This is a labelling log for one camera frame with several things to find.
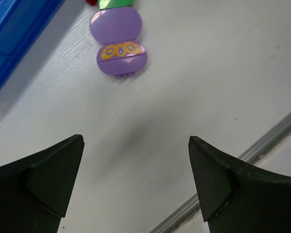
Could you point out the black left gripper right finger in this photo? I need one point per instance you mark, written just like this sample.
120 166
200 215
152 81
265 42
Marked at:
245 191

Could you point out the aluminium frame rail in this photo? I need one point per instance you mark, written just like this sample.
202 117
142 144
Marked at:
232 170

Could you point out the blue plastic sorting tray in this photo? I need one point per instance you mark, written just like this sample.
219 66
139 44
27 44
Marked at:
21 23

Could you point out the red green curved lego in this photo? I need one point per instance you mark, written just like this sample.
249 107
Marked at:
106 4

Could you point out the purple round lego piece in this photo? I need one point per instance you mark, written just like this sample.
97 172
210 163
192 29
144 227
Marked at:
117 30

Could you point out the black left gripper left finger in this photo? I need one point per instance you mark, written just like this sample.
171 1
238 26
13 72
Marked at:
35 191

